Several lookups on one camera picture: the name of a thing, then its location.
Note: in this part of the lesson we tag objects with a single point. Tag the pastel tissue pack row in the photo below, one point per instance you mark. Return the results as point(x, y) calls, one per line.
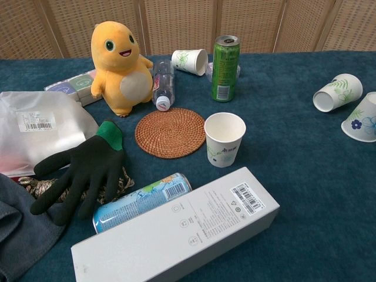
point(76, 83)

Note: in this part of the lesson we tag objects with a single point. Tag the dark blue table cover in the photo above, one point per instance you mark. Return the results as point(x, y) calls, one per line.
point(293, 176)

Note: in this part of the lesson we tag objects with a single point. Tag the white translucent plastic bag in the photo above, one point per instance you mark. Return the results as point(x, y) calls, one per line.
point(44, 141)

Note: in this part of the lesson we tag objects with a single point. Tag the woven rattan coaster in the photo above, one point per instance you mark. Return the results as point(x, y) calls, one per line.
point(167, 135)

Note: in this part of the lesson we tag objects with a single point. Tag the green drink can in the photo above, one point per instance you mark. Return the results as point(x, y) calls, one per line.
point(224, 73)

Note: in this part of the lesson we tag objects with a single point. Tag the patterned brown cloth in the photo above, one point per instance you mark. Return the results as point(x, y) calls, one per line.
point(126, 183)

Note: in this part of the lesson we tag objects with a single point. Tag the plain white paper cup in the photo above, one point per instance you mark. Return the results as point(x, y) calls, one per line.
point(224, 147)

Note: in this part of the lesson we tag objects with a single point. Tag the paper cup green leaf print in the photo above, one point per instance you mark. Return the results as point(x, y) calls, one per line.
point(183, 60)

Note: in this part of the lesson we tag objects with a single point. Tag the clear plastic water bottle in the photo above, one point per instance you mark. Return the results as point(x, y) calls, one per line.
point(163, 82)

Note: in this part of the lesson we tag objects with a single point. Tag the light blue drink can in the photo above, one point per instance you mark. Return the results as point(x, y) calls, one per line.
point(132, 202)

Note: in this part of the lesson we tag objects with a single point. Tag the yellow plush dinosaur toy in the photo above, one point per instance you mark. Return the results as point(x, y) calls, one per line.
point(117, 73)

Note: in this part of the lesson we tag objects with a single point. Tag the paper cup green fern print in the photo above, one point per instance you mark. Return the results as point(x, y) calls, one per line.
point(340, 91)

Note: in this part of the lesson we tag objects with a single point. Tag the paper cup blue flower print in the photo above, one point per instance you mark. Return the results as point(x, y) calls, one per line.
point(361, 120)

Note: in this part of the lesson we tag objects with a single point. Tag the grey cloth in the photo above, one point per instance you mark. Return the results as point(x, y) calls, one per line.
point(17, 229)

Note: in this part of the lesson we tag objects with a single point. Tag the long white cardboard box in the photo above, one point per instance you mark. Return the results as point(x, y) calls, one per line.
point(176, 229)

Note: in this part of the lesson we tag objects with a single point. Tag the black and green work glove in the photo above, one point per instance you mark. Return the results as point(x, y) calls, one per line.
point(88, 164)

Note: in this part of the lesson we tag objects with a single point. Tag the woven rattan folding screen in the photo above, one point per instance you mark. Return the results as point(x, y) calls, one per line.
point(176, 23)

